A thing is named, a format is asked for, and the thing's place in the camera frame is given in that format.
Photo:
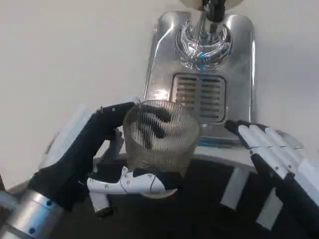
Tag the clear ribbed glass cup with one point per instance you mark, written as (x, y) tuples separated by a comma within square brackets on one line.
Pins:
[(162, 152)]

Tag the black dispenser tap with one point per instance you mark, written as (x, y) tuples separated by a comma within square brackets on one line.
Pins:
[(214, 10)]

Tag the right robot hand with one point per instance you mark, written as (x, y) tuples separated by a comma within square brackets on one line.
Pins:
[(269, 147)]

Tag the left silver robot forearm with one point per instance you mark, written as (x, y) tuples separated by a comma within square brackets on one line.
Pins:
[(30, 214)]

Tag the black robot torso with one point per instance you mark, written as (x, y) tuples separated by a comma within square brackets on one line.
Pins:
[(199, 214)]

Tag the steel slotted drain grid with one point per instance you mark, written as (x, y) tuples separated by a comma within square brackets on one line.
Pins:
[(199, 94)]

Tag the steel drip tray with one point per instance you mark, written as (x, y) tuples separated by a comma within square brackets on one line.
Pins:
[(239, 74)]

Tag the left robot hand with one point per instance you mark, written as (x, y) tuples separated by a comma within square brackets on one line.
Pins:
[(74, 159)]

